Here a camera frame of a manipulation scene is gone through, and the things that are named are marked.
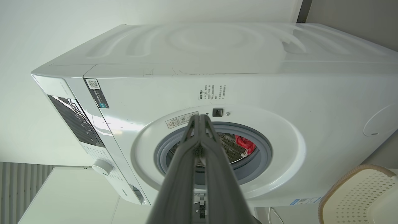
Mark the cream perforated laundry basket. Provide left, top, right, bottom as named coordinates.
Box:
left=318, top=165, right=398, bottom=224

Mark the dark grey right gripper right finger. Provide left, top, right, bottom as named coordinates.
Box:
left=200, top=114, right=261, bottom=224

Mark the white front-load washing machine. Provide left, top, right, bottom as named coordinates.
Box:
left=31, top=22, right=398, bottom=207

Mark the red cloth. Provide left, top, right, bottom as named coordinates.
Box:
left=235, top=135, right=256, bottom=156

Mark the white cabinet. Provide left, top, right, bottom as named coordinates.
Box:
left=18, top=166, right=153, bottom=224

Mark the white power cable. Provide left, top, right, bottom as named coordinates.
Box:
left=268, top=207, right=285, bottom=224

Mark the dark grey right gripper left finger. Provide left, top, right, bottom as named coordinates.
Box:
left=146, top=114, right=201, bottom=224

